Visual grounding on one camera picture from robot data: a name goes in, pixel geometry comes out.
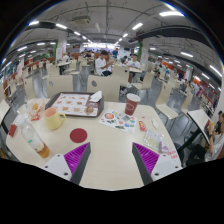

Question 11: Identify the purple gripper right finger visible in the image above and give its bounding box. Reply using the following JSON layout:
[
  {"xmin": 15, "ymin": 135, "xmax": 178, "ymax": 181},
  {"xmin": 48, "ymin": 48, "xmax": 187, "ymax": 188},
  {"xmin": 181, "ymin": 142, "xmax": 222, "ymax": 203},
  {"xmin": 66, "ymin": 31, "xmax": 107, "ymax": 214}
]
[{"xmin": 132, "ymin": 143, "xmax": 159, "ymax": 185}]

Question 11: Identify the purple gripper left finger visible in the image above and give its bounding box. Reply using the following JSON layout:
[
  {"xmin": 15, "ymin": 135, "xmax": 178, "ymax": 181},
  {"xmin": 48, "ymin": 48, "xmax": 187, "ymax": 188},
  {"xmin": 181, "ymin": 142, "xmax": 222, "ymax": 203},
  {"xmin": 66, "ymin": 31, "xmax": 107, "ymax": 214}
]
[{"xmin": 64, "ymin": 143, "xmax": 91, "ymax": 185}]

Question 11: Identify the clear plastic wrapper packet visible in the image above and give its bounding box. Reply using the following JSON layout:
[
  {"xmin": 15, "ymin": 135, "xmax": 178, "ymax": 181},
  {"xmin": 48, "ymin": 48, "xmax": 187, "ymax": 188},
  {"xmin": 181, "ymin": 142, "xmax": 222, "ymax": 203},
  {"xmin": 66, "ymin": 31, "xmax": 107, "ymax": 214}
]
[{"xmin": 143, "ymin": 129, "xmax": 169, "ymax": 153}]

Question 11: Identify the red round coaster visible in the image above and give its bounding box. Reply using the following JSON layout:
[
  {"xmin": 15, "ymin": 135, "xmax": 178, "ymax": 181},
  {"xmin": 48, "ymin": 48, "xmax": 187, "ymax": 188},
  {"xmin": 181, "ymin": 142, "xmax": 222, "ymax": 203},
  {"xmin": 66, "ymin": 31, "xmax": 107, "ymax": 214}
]
[{"xmin": 70, "ymin": 128, "xmax": 87, "ymax": 143}]

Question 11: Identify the small red packet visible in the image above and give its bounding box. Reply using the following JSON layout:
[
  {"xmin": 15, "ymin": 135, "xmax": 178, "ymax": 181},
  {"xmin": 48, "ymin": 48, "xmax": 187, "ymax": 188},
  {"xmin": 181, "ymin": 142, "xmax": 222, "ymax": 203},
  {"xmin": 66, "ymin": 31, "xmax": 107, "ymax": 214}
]
[{"xmin": 139, "ymin": 121, "xmax": 147, "ymax": 131}]

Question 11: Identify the yellow ceramic mug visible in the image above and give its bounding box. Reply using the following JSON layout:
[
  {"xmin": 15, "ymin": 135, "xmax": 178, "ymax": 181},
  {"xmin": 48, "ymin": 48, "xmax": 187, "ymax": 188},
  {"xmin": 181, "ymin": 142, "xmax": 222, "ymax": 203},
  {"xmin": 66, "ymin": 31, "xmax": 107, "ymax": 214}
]
[{"xmin": 44, "ymin": 107, "xmax": 66, "ymax": 130}]

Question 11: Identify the clear plastic bottle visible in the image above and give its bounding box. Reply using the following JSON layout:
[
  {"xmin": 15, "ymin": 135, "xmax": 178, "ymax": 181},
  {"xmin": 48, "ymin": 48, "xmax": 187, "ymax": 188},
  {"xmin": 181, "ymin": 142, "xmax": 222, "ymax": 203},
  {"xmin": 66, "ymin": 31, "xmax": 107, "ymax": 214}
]
[{"xmin": 17, "ymin": 115, "xmax": 50, "ymax": 158}]

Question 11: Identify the colourful sticker sheet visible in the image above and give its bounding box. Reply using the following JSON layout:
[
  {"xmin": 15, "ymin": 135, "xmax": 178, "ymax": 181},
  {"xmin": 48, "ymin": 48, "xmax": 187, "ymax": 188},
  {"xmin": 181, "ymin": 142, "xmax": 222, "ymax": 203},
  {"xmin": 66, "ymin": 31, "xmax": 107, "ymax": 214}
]
[{"xmin": 99, "ymin": 109, "xmax": 137, "ymax": 134}]

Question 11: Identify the dark food tray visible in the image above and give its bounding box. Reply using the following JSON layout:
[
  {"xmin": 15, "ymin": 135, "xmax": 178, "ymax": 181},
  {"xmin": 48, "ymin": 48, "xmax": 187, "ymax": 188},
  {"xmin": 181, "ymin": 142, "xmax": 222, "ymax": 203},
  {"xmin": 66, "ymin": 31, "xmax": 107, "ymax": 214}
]
[{"xmin": 45, "ymin": 92, "xmax": 104, "ymax": 117}]

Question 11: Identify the red paper cup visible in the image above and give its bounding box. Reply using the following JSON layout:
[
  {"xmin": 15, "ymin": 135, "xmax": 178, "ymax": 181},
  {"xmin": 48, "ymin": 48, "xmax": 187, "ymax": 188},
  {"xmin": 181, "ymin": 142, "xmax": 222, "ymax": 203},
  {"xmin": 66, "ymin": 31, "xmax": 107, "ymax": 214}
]
[{"xmin": 125, "ymin": 93, "xmax": 141, "ymax": 115}]

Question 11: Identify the snack bag wrapper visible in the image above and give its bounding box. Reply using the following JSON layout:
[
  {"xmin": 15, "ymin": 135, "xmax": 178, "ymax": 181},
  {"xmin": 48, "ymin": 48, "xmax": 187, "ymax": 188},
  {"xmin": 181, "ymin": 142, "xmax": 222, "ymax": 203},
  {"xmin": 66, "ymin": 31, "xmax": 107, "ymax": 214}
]
[{"xmin": 27, "ymin": 99, "xmax": 45, "ymax": 121}]

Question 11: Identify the white crumpled napkin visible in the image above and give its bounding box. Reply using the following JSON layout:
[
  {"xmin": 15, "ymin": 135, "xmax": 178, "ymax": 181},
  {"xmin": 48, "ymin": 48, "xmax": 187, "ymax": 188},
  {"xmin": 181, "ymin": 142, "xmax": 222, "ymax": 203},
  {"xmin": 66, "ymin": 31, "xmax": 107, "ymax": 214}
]
[{"xmin": 90, "ymin": 91, "xmax": 102, "ymax": 102}]

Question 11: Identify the person at right edge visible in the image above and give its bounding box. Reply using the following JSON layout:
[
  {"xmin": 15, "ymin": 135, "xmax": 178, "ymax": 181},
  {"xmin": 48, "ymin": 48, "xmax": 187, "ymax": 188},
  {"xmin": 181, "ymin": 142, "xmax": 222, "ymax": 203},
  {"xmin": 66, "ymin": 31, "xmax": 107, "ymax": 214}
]
[{"xmin": 185, "ymin": 113, "xmax": 224, "ymax": 167}]

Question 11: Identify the red card left edge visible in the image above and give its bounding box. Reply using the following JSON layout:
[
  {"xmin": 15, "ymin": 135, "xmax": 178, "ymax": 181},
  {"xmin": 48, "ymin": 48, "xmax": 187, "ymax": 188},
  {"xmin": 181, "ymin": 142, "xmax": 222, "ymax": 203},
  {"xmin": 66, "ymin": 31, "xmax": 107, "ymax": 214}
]
[{"xmin": 8, "ymin": 124, "xmax": 17, "ymax": 137}]

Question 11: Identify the beige chair right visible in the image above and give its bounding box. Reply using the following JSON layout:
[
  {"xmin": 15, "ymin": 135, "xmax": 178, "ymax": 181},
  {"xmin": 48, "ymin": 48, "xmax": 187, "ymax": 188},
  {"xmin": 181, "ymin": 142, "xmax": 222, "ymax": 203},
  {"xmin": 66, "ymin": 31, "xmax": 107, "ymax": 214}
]
[{"xmin": 155, "ymin": 83, "xmax": 178, "ymax": 123}]

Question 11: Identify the beige chair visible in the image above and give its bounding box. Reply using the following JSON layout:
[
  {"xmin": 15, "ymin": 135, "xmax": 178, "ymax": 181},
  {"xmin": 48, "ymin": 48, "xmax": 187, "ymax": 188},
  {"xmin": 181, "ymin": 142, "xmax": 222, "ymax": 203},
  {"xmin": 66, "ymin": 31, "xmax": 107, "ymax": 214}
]
[
  {"xmin": 46, "ymin": 75, "xmax": 73, "ymax": 98},
  {"xmin": 155, "ymin": 83, "xmax": 178, "ymax": 123},
  {"xmin": 87, "ymin": 75, "xmax": 120, "ymax": 102}
]

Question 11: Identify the beige chair left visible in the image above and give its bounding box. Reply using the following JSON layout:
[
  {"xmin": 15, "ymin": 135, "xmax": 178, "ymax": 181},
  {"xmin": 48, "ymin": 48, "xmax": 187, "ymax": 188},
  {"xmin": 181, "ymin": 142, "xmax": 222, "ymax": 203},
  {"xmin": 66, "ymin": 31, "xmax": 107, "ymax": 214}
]
[{"xmin": 46, "ymin": 75, "xmax": 73, "ymax": 98}]

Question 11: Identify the beige chair centre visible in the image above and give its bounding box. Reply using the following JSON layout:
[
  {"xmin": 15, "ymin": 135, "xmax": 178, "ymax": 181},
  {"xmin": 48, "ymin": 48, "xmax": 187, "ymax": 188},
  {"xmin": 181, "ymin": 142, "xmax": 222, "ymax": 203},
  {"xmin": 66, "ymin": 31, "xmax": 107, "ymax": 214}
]
[{"xmin": 87, "ymin": 75, "xmax": 120, "ymax": 102}]

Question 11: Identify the seated person white t-shirt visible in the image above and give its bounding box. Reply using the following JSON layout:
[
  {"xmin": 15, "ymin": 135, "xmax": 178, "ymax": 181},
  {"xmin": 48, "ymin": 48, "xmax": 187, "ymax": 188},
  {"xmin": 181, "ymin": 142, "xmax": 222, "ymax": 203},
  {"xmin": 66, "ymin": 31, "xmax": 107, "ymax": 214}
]
[{"xmin": 120, "ymin": 54, "xmax": 141, "ymax": 95}]

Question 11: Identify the person in white shirt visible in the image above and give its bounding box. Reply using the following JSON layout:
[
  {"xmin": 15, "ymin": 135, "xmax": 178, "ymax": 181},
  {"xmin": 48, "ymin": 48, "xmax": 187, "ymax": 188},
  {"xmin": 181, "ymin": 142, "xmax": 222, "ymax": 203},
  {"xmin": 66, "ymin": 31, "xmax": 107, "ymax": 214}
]
[{"xmin": 95, "ymin": 50, "xmax": 112, "ymax": 76}]

